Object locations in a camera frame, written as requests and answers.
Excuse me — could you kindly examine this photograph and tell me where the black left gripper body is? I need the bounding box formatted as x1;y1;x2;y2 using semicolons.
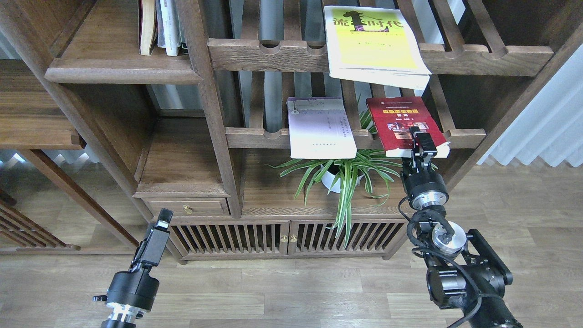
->
107;225;169;313

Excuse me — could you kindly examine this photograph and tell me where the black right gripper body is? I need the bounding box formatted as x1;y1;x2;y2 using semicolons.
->
400;133;449;205

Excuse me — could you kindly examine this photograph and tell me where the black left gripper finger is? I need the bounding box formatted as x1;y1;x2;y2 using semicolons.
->
155;208;174;230

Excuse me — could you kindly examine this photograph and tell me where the red cover book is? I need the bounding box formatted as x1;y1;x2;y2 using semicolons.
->
366;96;450;158

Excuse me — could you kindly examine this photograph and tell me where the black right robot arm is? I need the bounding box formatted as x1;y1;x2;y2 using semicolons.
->
400;127;521;328

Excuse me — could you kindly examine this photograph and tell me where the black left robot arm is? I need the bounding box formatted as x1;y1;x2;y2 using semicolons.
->
93;208;173;328

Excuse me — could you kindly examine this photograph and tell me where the wooden side shelf unit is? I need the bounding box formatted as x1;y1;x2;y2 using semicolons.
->
1;59;144;255

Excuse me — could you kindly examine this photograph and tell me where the brass drawer knob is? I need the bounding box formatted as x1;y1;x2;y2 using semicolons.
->
183;204;193;215

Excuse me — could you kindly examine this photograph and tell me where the green spider plant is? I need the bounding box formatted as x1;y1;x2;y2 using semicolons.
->
279;109;403;247

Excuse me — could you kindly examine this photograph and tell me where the white plant pot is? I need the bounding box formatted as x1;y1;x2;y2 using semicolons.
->
321;164;364;193

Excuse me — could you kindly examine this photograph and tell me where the yellow cover book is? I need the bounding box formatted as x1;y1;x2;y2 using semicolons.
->
323;5;430;90

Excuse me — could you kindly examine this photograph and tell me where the pale purple book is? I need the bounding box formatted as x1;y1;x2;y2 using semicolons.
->
286;97;357;159

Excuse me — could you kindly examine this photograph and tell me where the dark wooden bookshelf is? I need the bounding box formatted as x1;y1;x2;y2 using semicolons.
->
1;0;582;260

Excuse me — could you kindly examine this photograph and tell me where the white curtain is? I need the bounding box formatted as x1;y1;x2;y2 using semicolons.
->
478;46;583;167

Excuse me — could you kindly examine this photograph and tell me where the green spine upright book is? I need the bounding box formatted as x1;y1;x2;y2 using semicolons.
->
179;27;188;54

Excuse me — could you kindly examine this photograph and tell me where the tan spine upright book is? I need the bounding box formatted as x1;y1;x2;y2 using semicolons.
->
138;0;158;56

